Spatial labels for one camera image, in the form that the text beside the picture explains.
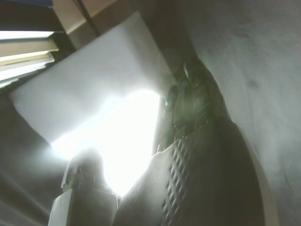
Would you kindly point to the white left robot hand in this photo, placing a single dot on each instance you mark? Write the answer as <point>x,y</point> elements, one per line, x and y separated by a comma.
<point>200,169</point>

